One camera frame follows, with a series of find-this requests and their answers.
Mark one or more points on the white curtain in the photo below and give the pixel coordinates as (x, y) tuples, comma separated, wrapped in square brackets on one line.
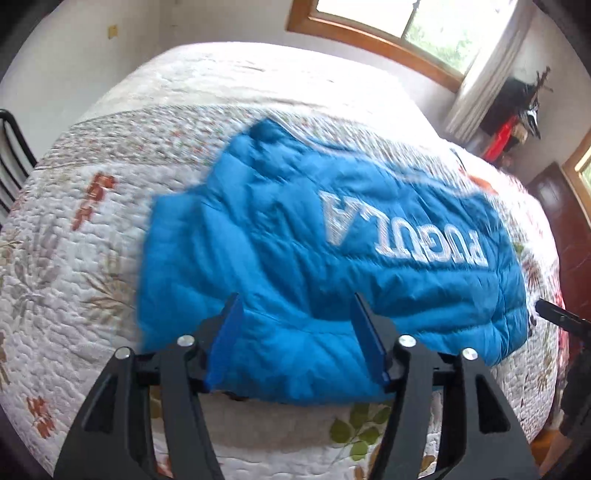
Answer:
[(489, 74)]

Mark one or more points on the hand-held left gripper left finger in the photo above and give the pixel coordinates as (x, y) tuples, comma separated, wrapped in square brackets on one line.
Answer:
[(228, 341)]

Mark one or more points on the narrow wooden framed window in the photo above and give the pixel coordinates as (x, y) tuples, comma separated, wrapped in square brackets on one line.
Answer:
[(579, 166)]

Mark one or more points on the black metal chair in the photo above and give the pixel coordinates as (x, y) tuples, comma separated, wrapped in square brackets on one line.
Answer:
[(11, 161)]

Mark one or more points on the blue puffer jacket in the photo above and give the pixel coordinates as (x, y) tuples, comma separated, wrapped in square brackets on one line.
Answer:
[(300, 258)]

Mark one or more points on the coat rack with clothes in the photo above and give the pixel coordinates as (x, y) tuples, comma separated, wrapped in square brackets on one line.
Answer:
[(512, 120)]

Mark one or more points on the dark wooden headboard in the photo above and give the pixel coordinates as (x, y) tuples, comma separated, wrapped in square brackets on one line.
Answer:
[(568, 230)]

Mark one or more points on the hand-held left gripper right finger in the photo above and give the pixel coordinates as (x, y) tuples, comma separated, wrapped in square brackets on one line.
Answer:
[(371, 344)]

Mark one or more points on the white floral quilted bedspread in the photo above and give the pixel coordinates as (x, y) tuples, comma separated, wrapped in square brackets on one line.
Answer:
[(92, 240)]

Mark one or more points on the pink floral blanket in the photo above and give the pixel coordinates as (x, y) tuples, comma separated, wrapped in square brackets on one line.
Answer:
[(480, 182)]

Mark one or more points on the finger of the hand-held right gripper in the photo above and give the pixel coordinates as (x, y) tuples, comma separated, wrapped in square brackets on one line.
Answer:
[(561, 316)]

